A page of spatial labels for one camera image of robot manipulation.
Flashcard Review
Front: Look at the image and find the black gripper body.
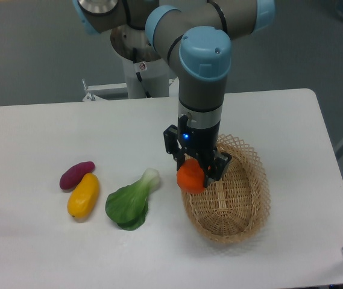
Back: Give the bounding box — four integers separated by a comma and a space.
175, 115, 220, 161

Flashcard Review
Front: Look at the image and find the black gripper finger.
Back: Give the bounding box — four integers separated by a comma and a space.
196, 150, 232, 187
163, 125, 193, 171

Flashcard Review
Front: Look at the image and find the orange fruit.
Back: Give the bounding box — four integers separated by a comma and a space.
177, 158, 205, 194

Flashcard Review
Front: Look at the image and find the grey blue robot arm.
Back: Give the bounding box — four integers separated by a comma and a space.
73, 1, 275, 187

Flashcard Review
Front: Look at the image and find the woven wicker basket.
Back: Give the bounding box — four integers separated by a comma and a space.
181, 134, 270, 244

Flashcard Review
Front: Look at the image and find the green bok choy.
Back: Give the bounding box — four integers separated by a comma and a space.
105, 168, 161, 231

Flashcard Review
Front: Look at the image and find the yellow mango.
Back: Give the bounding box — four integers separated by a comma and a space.
67, 173, 99, 219

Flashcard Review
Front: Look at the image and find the purple sweet potato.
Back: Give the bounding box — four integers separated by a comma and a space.
59, 161, 95, 190

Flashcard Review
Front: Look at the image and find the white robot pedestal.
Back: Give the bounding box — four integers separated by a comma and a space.
81, 23, 180, 102

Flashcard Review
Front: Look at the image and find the black cable on pedestal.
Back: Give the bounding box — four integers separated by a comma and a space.
132, 47, 152, 99

